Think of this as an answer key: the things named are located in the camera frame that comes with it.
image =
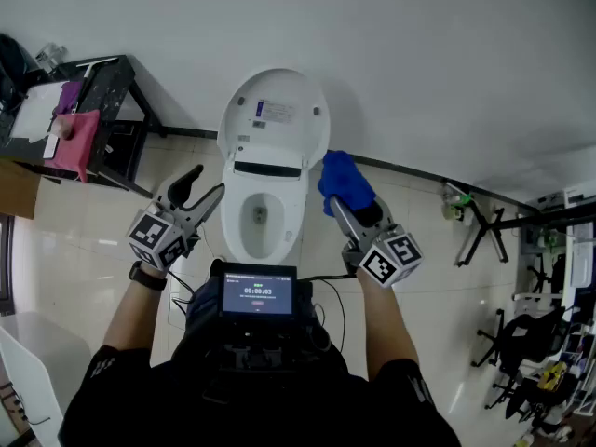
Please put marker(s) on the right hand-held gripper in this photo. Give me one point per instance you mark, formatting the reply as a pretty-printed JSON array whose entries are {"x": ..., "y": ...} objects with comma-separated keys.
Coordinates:
[{"x": 391, "y": 259}]

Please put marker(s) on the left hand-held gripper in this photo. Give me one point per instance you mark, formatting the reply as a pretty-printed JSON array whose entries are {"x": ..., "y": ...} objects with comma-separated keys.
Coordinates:
[{"x": 156, "y": 240}]

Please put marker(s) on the blue wiping cloth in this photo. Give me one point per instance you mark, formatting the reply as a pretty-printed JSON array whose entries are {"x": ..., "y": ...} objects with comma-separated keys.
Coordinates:
[{"x": 344, "y": 180}]

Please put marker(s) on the person's left forearm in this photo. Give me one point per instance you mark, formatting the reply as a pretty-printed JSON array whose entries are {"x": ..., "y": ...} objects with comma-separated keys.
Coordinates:
[{"x": 130, "y": 315}]

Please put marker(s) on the person's right forearm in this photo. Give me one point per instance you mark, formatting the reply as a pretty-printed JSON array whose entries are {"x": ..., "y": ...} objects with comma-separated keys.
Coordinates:
[{"x": 386, "y": 324}]

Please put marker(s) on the white toilet body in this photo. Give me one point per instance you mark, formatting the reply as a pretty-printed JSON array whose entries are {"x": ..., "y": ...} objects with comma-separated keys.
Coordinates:
[{"x": 261, "y": 214}]

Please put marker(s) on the black wristwatch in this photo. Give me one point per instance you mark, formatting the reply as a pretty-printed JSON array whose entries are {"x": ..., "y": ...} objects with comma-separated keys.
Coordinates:
[{"x": 146, "y": 277}]

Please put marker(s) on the green spray bottle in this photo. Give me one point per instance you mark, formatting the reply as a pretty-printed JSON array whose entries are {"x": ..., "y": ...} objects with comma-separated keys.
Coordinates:
[{"x": 458, "y": 199}]

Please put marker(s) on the black chest-mounted screen device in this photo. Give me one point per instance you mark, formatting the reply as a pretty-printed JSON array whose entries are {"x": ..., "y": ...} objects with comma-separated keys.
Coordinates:
[{"x": 258, "y": 291}]

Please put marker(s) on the black folding stand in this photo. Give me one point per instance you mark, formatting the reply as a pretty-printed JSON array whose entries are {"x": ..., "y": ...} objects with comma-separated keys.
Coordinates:
[{"x": 486, "y": 224}]

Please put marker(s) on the pink cloth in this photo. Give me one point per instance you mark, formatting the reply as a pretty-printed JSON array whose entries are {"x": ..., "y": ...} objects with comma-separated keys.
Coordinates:
[{"x": 79, "y": 142}]

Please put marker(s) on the black speckled table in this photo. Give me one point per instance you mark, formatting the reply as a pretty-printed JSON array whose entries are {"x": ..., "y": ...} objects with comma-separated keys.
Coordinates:
[{"x": 112, "y": 86}]

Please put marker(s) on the purple cloth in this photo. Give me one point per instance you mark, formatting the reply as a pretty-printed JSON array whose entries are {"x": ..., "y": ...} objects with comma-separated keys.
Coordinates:
[{"x": 69, "y": 96}]

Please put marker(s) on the black chest harness rig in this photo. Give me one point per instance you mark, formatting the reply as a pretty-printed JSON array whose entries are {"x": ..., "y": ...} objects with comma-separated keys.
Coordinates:
[{"x": 261, "y": 352}]

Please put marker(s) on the white squeegee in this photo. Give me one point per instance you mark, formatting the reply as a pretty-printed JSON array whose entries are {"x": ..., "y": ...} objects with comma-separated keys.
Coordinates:
[{"x": 98, "y": 62}]

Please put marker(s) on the cardboard box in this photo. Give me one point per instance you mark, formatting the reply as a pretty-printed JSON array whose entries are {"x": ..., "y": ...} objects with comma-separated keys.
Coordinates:
[{"x": 18, "y": 189}]

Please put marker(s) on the white board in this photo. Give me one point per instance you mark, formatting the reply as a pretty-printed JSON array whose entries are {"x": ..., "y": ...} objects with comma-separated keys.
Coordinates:
[{"x": 35, "y": 110}]

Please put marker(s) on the black office chair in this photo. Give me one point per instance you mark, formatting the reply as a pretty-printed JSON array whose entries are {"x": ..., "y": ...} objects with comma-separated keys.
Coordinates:
[{"x": 531, "y": 338}]

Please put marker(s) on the clear plastic bottle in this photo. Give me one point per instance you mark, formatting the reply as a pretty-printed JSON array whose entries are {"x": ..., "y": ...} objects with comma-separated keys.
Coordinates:
[{"x": 49, "y": 56}]

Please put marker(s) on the black shirt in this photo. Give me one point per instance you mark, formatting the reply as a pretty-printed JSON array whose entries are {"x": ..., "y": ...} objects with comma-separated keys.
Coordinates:
[{"x": 279, "y": 417}]

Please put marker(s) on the white box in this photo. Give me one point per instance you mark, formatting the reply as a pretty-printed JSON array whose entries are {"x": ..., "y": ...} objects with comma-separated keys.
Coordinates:
[{"x": 579, "y": 193}]

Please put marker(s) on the white cabinet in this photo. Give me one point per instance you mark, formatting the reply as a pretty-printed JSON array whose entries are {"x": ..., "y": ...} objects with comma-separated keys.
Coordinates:
[{"x": 42, "y": 356}]

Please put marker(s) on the black bag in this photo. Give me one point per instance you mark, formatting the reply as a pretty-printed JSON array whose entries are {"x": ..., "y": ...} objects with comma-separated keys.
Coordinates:
[{"x": 14, "y": 63}]

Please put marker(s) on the yellow object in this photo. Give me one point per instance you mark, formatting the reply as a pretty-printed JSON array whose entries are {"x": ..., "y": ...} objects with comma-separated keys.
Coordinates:
[{"x": 552, "y": 375}]

